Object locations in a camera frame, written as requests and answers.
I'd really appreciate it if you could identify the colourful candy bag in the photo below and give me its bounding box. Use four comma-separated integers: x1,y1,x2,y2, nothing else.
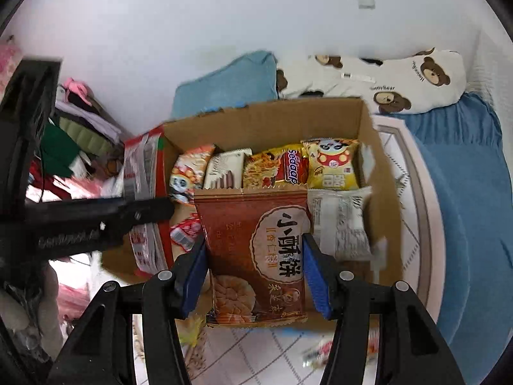
302,339,333,370

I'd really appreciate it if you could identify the printed cardboard box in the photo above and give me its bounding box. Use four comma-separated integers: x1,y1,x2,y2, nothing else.
102,96,403,329

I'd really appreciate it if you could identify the white bear print pillow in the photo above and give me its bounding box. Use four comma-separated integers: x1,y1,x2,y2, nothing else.
276,47,467,115

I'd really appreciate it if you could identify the yellow panda snack packet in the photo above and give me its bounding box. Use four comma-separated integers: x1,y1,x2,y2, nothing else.
300,137,361,191

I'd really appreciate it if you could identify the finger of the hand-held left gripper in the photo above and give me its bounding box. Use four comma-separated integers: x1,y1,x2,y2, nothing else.
100,196,176,242

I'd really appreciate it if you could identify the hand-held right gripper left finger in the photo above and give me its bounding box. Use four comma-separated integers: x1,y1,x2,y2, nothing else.
46,235,209,385

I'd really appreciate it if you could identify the yellow red noodle packet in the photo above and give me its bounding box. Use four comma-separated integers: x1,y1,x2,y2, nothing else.
242,143,309,189

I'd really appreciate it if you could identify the white chocolate stick packet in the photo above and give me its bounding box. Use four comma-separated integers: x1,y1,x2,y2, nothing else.
204,148,253,191

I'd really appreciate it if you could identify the blue bed sheet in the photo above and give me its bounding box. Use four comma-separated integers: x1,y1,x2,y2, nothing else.
385,92,503,341

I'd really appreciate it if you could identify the orange panda snack packet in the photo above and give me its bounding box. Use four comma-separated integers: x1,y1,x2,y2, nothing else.
168,144,217,203

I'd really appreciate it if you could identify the white clear snack packet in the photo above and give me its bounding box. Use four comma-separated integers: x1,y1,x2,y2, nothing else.
308,186,373,261

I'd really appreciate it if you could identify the dark green garment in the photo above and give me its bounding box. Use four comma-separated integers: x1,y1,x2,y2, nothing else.
38,122,81,177

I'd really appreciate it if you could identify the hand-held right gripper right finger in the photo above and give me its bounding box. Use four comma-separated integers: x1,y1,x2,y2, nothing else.
302,233,467,385

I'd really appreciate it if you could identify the blue folded towel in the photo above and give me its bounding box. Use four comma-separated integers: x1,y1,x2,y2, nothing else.
172,50,279,121

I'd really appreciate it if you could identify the brown biscuit snack packet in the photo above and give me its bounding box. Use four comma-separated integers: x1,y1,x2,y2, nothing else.
193,188,311,327

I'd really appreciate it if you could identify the olive puffer jacket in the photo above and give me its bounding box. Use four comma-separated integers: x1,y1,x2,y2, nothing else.
60,118,121,153

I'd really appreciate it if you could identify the pink hat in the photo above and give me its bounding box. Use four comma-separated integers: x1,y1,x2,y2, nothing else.
64,77,91,105

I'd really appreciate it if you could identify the white textured wall padding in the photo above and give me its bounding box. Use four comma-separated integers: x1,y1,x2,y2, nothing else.
467,28,513,105

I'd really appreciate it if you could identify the yellow biscuit bag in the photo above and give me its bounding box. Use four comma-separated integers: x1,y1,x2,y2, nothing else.
178,315,207,347

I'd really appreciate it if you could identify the red triangular snack packet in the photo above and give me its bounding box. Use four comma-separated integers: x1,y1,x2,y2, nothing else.
170,214,201,255

